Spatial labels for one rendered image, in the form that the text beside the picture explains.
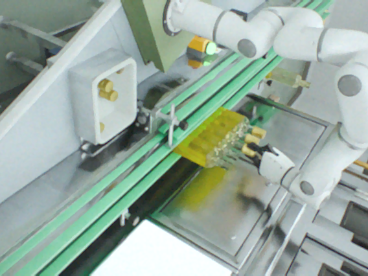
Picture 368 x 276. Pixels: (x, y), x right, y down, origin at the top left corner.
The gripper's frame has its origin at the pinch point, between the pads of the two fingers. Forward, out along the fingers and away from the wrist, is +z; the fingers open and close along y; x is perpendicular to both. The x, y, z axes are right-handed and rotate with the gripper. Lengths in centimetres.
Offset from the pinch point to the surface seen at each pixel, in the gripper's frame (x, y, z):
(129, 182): 44.5, 3.8, 9.9
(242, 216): 14.4, -12.8, -11.2
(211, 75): -6.2, 13.8, 29.3
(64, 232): 67, 4, 5
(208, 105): 0.5, 6.3, 22.8
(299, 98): -513, -306, 252
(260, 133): -9.0, 1.1, 4.5
